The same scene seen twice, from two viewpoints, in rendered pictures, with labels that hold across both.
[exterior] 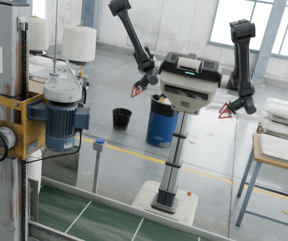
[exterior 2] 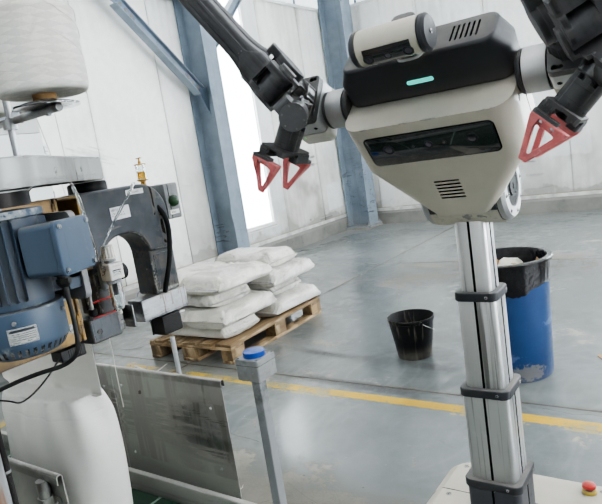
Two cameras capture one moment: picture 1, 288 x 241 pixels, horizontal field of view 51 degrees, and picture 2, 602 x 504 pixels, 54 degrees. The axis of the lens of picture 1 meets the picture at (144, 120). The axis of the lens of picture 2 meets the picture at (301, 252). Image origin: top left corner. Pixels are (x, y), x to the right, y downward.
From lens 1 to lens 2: 95 cm
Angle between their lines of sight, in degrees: 25
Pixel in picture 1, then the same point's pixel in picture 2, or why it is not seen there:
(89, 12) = (352, 161)
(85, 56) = (35, 71)
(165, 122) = (511, 314)
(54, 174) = (190, 468)
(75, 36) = not seen: outside the picture
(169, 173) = (482, 422)
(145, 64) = (266, 84)
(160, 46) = not seen: hidden behind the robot
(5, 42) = not seen: outside the picture
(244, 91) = (574, 22)
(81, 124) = (41, 261)
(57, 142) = not seen: outside the picture
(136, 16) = not seen: hidden behind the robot
